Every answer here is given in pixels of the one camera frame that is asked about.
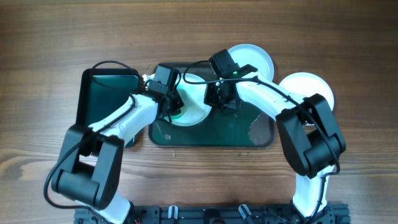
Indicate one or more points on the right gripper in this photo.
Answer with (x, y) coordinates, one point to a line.
(222, 101)

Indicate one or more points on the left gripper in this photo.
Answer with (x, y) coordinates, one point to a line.
(173, 106)

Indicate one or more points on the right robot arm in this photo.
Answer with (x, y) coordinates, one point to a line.
(310, 136)

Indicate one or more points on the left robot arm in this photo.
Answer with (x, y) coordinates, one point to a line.
(89, 165)

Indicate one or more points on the small dark sponge tray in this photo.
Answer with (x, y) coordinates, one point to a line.
(97, 102)

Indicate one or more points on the white plate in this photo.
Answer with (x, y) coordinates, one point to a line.
(308, 84)
(249, 54)
(195, 111)

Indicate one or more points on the green and yellow sponge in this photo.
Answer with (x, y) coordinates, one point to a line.
(176, 114)

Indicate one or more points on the large dark serving tray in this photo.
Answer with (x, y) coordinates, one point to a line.
(248, 127)

